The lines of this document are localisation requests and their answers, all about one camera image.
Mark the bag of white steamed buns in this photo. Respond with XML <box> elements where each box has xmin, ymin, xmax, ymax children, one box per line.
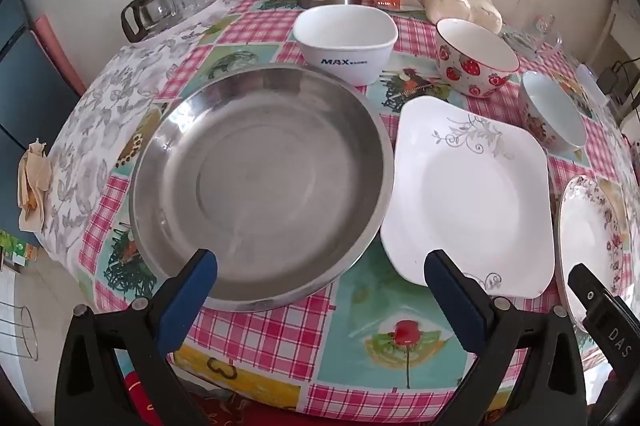
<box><xmin>419</xmin><ymin>0</ymin><xmax>503</xmax><ymax>34</ymax></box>

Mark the metal wire rack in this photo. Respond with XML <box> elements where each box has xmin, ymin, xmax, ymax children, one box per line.
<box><xmin>0</xmin><ymin>301</ymin><xmax>40</xmax><ymax>363</ymax></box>

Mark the clear glass mug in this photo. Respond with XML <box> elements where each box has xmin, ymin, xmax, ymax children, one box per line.
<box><xmin>505</xmin><ymin>0</ymin><xmax>563</xmax><ymax>57</ymax></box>

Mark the dark blue cabinet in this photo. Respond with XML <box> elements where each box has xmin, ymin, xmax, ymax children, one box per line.
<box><xmin>0</xmin><ymin>0</ymin><xmax>86</xmax><ymax>217</ymax></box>

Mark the beige crumpled paper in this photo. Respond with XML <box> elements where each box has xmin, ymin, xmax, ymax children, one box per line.
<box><xmin>17</xmin><ymin>139</ymin><xmax>53</xmax><ymax>232</ymax></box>

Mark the white power strip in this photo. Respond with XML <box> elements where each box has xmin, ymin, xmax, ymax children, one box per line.
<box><xmin>575</xmin><ymin>64</ymin><xmax>608</xmax><ymax>100</ymax></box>

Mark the glass teapot with black handle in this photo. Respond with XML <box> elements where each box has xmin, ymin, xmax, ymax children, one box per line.
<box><xmin>121</xmin><ymin>0</ymin><xmax>176</xmax><ymax>44</ymax></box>

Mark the strawberry print bowl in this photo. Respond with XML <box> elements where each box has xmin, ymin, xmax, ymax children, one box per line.
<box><xmin>434</xmin><ymin>18</ymin><xmax>521</xmax><ymax>99</ymax></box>

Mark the light blue round bowl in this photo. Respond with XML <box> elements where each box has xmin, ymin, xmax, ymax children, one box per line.
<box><xmin>517</xmin><ymin>71</ymin><xmax>587</xmax><ymax>153</ymax></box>

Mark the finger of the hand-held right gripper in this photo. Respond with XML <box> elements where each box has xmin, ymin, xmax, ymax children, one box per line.
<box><xmin>567</xmin><ymin>262</ymin><xmax>640</xmax><ymax>362</ymax></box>

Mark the pink floral round plate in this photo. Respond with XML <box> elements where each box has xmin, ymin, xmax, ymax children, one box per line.
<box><xmin>554</xmin><ymin>175</ymin><xmax>632</xmax><ymax>332</ymax></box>

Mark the white square bowl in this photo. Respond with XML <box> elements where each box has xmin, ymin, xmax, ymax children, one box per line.
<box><xmin>292</xmin><ymin>5</ymin><xmax>399</xmax><ymax>87</ymax></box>

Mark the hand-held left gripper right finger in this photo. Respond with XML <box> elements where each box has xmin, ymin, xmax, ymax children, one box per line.
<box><xmin>424</xmin><ymin>249</ymin><xmax>588</xmax><ymax>426</ymax></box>

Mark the green box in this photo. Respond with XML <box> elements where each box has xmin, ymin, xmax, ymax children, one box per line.
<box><xmin>0</xmin><ymin>230</ymin><xmax>40</xmax><ymax>267</ymax></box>

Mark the round stainless steel plate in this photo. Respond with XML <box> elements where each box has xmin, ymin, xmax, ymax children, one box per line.
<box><xmin>129</xmin><ymin>67</ymin><xmax>396</xmax><ymax>313</ymax></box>

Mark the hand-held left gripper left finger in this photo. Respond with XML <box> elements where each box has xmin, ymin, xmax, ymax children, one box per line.
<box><xmin>55</xmin><ymin>249</ymin><xmax>221</xmax><ymax>426</ymax></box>

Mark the red cloth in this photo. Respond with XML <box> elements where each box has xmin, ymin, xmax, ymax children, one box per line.
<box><xmin>122</xmin><ymin>371</ymin><xmax>261</xmax><ymax>426</ymax></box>

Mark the white square plate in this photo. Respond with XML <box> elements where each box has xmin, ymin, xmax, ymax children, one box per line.
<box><xmin>380</xmin><ymin>95</ymin><xmax>557</xmax><ymax>299</ymax></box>

